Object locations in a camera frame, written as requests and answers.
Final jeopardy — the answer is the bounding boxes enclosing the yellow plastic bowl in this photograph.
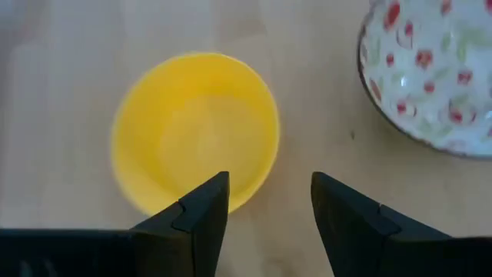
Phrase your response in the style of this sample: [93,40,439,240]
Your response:
[110,52,281,216]

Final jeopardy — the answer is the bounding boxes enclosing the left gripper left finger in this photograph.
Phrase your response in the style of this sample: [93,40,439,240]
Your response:
[132,171,231,277]

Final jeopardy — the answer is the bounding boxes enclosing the olive green floral bowl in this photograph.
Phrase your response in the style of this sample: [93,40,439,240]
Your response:
[357,0,492,161]

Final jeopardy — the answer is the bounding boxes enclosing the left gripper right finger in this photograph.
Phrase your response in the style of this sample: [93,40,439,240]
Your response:
[311,171,454,277]

